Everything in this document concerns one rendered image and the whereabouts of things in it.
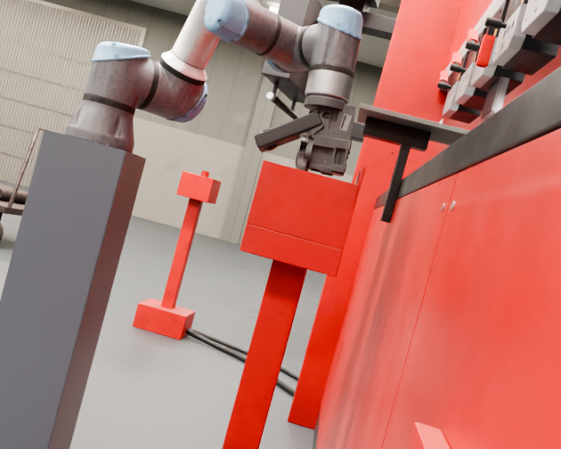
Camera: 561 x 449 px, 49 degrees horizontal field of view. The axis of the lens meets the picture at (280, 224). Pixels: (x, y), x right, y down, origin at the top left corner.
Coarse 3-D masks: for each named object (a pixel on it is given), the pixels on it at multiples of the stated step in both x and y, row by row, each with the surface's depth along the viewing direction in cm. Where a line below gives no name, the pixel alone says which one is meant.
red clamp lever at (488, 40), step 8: (488, 24) 120; (496, 24) 120; (504, 24) 120; (488, 32) 121; (488, 40) 120; (480, 48) 121; (488, 48) 120; (480, 56) 120; (488, 56) 120; (480, 64) 121
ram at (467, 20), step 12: (468, 0) 202; (480, 0) 173; (492, 0) 150; (504, 0) 134; (468, 12) 193; (480, 12) 166; (492, 12) 145; (468, 24) 185; (456, 36) 210; (456, 48) 200
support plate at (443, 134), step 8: (360, 112) 135; (368, 112) 133; (376, 112) 130; (384, 112) 129; (392, 112) 129; (360, 120) 145; (392, 120) 134; (400, 120) 132; (408, 120) 130; (416, 120) 129; (424, 120) 129; (424, 128) 134; (432, 128) 131; (440, 128) 129; (448, 128) 128; (456, 128) 128; (432, 136) 140; (440, 136) 138; (448, 136) 135; (456, 136) 133; (448, 144) 145
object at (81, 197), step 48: (48, 144) 130; (96, 144) 130; (48, 192) 130; (96, 192) 130; (48, 240) 130; (96, 240) 130; (48, 288) 130; (96, 288) 135; (0, 336) 131; (48, 336) 131; (96, 336) 146; (0, 384) 131; (48, 384) 131; (0, 432) 131; (48, 432) 131
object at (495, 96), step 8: (496, 80) 134; (504, 80) 131; (496, 88) 132; (504, 88) 131; (488, 96) 138; (496, 96) 131; (504, 96) 131; (488, 104) 136; (496, 104) 131; (488, 112) 134
